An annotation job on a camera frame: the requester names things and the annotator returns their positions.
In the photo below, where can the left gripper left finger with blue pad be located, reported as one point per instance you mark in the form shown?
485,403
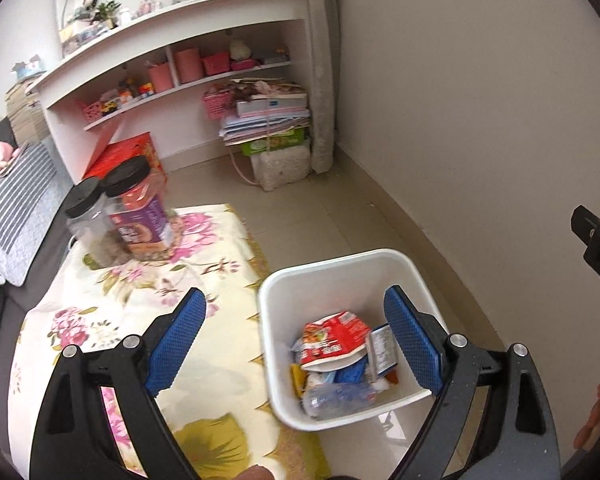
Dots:
73,437

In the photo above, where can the clear jar black lid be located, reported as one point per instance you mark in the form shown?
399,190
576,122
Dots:
89,223

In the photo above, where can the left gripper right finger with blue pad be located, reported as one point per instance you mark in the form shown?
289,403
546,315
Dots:
516,437

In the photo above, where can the green tissue pack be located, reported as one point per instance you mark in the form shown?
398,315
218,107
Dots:
278,141

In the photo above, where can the yellow snack wrapper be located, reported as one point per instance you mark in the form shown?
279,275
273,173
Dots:
298,379

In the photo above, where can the stack of books and papers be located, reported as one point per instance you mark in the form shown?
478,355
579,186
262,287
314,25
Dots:
255,108

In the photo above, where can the pink woven basket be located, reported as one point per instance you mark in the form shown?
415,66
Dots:
217,102

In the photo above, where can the stack of books beside shelf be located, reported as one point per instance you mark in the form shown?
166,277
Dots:
25,114

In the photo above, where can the pink bucket left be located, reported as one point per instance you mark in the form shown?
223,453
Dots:
160,77

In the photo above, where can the white curved shelf unit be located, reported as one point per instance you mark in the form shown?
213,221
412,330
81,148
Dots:
102,93

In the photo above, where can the grey sofa striped cover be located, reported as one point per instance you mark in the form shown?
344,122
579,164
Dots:
34,237

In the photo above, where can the white fluffy stool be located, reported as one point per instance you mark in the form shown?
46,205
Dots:
274,169

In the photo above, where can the pink bucket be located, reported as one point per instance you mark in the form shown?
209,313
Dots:
188,64
160,77

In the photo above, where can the red cardboard box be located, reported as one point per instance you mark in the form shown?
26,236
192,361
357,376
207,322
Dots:
114,153

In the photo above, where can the red instant noodle wrapper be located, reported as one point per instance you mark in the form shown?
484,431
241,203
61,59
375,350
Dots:
333,342

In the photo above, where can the blue white small packet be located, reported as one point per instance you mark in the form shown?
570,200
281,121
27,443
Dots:
381,351

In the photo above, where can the white plastic trash bin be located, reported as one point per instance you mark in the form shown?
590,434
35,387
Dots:
291,297

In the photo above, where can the floral tablecloth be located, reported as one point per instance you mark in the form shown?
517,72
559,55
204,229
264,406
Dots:
217,407

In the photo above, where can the crushed clear plastic bottle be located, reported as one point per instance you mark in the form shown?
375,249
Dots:
336,400

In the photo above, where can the pink bucket right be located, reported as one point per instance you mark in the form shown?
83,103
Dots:
188,64

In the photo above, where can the purple label snack jar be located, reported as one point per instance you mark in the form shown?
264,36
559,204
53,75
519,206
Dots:
134,204

